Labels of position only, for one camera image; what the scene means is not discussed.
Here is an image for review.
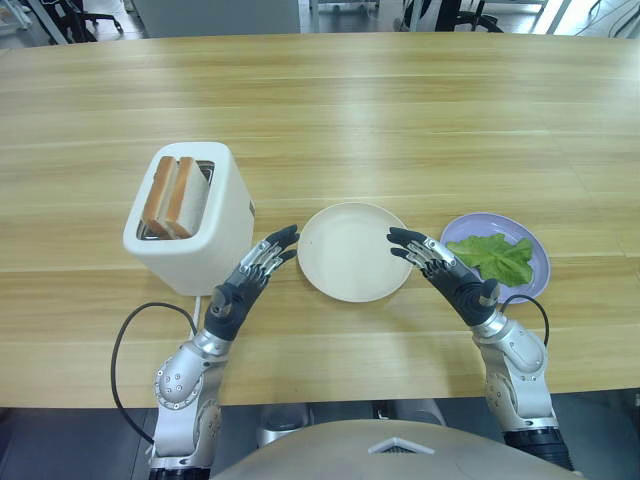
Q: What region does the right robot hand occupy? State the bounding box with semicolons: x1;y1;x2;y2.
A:
386;226;501;328

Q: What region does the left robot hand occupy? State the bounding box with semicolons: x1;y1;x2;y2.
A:
203;224;301;342

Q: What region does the green lettuce leaf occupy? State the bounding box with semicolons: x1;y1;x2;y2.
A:
445;232;535;288

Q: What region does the cream toaster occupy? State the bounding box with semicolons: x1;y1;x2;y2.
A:
122;141;257;297

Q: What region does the purple plate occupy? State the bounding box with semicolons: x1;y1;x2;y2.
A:
439;212;552;303

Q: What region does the bread slice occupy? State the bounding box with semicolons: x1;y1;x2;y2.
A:
163;156;209;239
141;155;178;236

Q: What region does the cream plate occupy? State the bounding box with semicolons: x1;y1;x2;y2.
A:
296;201;416;303

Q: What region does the robot body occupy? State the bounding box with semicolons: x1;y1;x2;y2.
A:
209;418;586;480

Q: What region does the black office chair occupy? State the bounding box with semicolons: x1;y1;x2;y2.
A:
399;0;505;34
47;0;125;43

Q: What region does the white cord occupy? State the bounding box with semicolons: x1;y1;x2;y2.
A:
189;293;204;337

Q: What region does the black cable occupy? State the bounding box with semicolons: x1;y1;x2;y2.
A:
110;302;200;446
498;294;551;348

